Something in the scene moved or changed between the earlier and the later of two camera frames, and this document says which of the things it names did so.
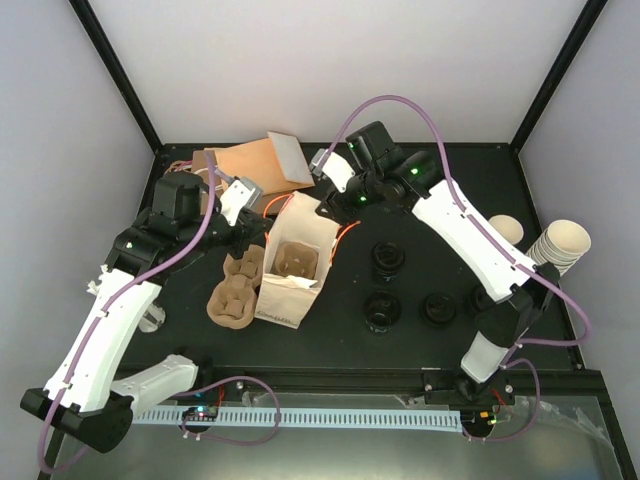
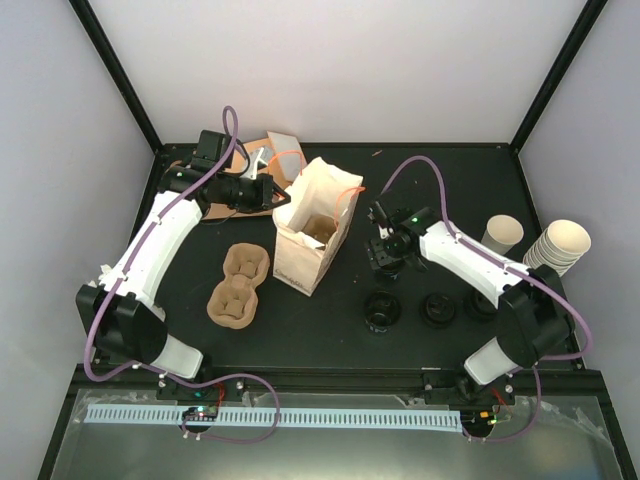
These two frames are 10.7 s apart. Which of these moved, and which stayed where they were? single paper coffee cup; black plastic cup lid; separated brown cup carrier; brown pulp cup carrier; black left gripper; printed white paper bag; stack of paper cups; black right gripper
Moved: black left gripper; printed white paper bag; black right gripper; separated brown cup carrier
Stayed: single paper coffee cup; brown pulp cup carrier; stack of paper cups; black plastic cup lid
